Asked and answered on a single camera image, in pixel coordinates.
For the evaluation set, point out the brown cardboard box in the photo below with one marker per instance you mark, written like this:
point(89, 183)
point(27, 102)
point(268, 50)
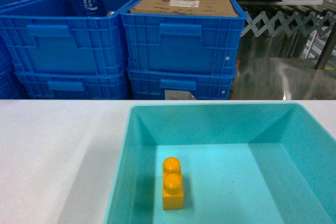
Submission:
point(220, 8)

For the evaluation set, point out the yellow two-stud toy block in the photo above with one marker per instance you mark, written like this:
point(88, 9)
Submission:
point(172, 184)

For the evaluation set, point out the blue crate lower right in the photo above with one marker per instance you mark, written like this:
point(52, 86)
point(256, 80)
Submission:
point(155, 85)

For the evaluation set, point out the blue crate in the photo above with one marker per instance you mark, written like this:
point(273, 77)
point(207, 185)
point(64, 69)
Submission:
point(74, 86)
point(155, 85)
point(184, 43)
point(54, 36)

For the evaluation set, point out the blue crate upper right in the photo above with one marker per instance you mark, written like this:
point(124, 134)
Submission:
point(184, 43)

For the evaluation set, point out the teal plastic tray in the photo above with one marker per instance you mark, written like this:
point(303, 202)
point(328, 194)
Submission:
point(241, 163)

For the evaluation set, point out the expandable roller conveyor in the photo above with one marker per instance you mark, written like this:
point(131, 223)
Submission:
point(288, 23)

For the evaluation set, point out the clear plastic water bottle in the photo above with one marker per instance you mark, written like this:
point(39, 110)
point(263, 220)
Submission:
point(89, 8)

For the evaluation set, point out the blue crate lower left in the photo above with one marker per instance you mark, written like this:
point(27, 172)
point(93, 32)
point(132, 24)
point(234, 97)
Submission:
point(74, 86)

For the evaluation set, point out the blue crate upper left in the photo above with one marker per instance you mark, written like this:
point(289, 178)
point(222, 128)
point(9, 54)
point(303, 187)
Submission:
point(54, 36)

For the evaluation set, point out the blue crates far left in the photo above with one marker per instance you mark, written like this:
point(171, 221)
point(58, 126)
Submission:
point(11, 88)

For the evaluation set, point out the white foam board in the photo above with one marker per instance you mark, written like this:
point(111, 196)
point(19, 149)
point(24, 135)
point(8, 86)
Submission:
point(300, 2)

